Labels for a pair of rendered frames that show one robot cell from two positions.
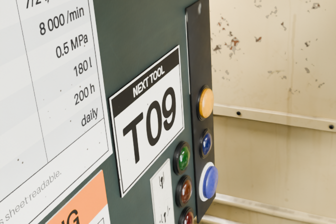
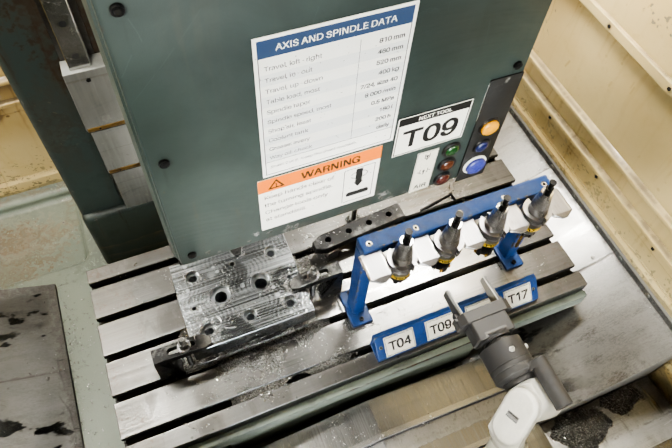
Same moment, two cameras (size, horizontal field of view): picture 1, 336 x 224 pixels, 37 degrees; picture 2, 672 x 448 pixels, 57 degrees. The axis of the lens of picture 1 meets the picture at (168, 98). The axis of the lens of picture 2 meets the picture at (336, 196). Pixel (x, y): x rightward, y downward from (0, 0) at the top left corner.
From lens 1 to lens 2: 0.47 m
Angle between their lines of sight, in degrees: 41
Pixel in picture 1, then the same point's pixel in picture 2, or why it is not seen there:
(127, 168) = (400, 147)
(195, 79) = (484, 114)
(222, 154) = (633, 111)
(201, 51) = (499, 101)
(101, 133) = (388, 132)
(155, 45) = (449, 98)
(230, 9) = not seen: outside the picture
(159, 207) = (420, 167)
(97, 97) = (390, 118)
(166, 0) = (470, 77)
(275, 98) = not seen: outside the picture
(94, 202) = (372, 156)
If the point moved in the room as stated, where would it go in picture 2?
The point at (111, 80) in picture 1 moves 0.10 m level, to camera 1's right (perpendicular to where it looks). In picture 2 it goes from (404, 112) to (479, 160)
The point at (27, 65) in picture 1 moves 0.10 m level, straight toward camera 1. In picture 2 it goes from (353, 107) to (312, 176)
